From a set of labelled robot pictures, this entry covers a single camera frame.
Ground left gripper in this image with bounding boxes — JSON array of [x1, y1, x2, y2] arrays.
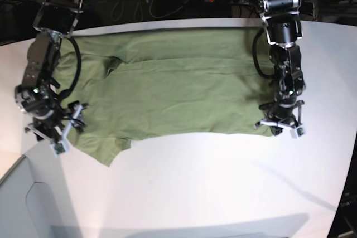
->
[[254, 100, 306, 139]]

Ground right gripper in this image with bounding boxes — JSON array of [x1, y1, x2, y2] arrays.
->
[[25, 101, 89, 156]]

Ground green T-shirt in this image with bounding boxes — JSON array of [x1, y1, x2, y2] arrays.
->
[[62, 28, 273, 166]]

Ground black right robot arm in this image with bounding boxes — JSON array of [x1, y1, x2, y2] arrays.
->
[[15, 0, 88, 156]]

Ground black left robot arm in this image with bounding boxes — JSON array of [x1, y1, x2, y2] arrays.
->
[[252, 0, 306, 139]]

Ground grey panel at table corner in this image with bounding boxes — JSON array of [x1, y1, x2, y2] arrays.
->
[[1, 156, 83, 237]]

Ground grey cable on floor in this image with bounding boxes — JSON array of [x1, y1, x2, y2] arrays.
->
[[111, 0, 193, 21]]

